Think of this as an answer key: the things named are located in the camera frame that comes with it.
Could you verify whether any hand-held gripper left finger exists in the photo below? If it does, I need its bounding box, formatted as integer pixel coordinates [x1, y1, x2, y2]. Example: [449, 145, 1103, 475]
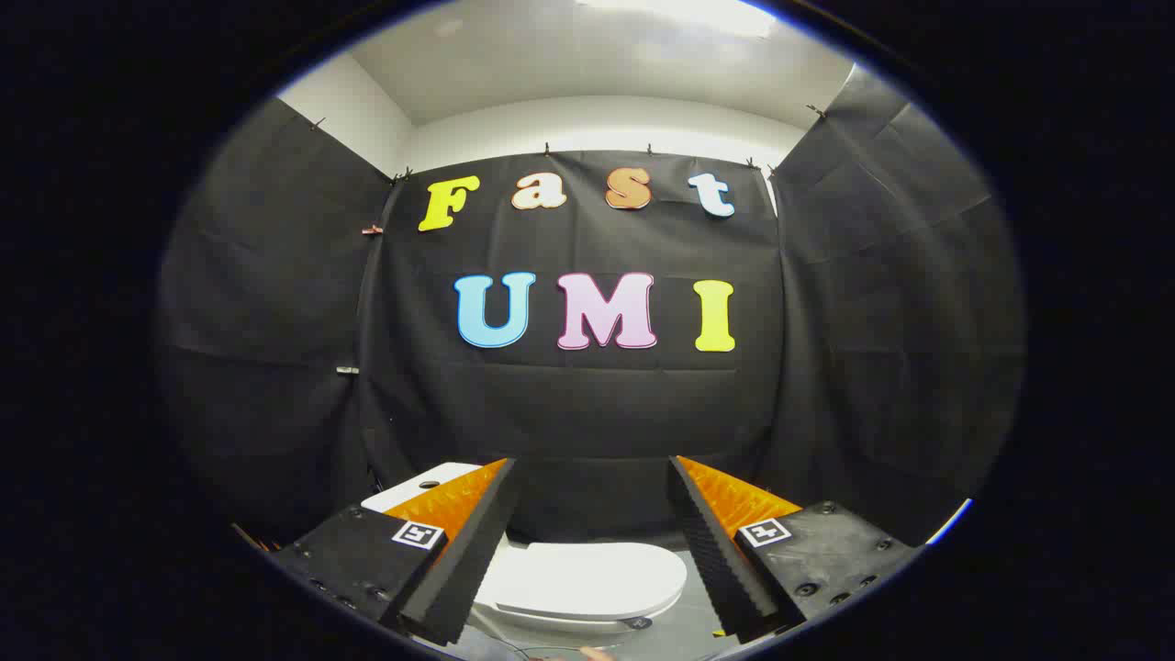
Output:
[271, 457, 518, 647]

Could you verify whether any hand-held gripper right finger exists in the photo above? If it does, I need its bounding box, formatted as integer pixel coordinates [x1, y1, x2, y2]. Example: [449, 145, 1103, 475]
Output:
[667, 455, 922, 644]

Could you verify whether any white toilet lid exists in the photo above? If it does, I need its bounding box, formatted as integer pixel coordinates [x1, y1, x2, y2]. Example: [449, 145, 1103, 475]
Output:
[473, 541, 688, 622]

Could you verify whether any white toilet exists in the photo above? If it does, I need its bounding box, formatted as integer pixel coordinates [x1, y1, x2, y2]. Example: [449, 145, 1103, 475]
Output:
[361, 462, 689, 644]

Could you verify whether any black backdrop cloth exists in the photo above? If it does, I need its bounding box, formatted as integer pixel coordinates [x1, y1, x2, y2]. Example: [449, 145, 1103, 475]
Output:
[156, 64, 1026, 552]

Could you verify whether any ceiling light panel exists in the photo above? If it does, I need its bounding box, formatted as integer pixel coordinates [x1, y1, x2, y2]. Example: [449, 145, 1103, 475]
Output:
[576, 0, 778, 39]

